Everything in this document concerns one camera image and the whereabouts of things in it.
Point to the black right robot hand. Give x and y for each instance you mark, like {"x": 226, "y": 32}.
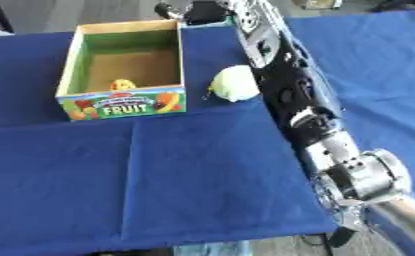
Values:
{"x": 204, "y": 12}

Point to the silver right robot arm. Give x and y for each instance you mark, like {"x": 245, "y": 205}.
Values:
{"x": 301, "y": 100}

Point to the beige box on floor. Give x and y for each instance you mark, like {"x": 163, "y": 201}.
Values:
{"x": 318, "y": 3}

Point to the tan cardboard box green inside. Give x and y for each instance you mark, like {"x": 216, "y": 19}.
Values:
{"x": 123, "y": 103}

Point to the pale green toy fruit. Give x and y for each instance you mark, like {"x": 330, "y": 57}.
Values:
{"x": 234, "y": 84}

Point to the yellow red toy fruit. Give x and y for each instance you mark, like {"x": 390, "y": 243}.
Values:
{"x": 122, "y": 84}

